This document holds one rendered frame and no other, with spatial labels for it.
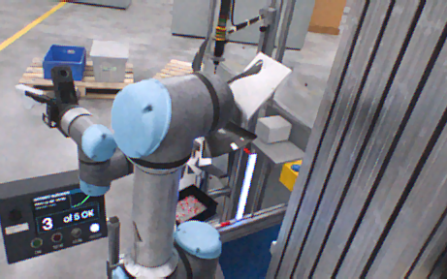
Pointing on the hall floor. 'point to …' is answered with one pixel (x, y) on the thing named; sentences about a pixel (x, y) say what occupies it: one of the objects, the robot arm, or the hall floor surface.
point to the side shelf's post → (262, 186)
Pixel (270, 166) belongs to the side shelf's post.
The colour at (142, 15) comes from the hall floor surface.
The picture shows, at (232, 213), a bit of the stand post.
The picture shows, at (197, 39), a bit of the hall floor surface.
